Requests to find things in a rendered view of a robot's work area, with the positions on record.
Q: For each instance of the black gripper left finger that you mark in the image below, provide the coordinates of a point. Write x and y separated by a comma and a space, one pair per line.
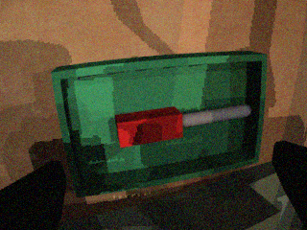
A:
34, 202

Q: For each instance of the green tray floor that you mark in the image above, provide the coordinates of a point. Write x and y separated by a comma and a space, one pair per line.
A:
95, 100

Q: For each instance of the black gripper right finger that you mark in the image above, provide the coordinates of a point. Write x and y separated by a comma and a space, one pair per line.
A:
290, 164

